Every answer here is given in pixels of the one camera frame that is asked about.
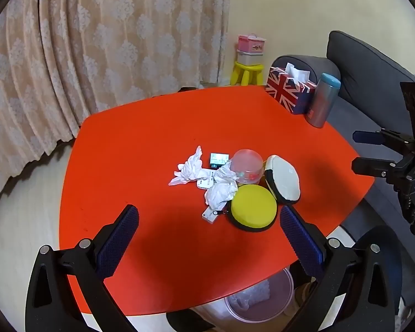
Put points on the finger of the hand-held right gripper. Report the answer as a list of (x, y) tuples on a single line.
[(370, 137), (368, 166)]

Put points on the beige patterned curtain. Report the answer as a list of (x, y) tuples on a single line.
[(90, 41)]

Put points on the grey sofa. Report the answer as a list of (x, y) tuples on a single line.
[(363, 76)]

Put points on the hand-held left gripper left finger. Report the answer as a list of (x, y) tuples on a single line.
[(119, 242)]

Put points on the yellow plastic stool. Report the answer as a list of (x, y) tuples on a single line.
[(247, 71)]

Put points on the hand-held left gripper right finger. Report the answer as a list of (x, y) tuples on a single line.
[(299, 242)]

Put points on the flag print tissue box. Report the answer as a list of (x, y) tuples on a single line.
[(287, 91)]

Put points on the grey tumbler with teal lid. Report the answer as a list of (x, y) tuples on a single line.
[(323, 103)]

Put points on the pink storage box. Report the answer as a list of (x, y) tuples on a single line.
[(251, 45)]

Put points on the white tissue sheet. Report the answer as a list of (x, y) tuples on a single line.
[(297, 72)]

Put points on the red table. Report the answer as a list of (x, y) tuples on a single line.
[(141, 145)]

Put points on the white storage box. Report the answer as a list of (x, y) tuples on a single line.
[(249, 58)]

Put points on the clear plastic dome container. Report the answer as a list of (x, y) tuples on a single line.
[(247, 162)]

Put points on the white round zip pouch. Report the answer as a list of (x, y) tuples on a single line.
[(285, 178)]

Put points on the teal toy block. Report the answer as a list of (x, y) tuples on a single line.
[(218, 159)]

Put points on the white usb stick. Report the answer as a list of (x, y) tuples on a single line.
[(210, 216)]

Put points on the yellow round zip pouch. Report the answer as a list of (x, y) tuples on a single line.
[(254, 207)]

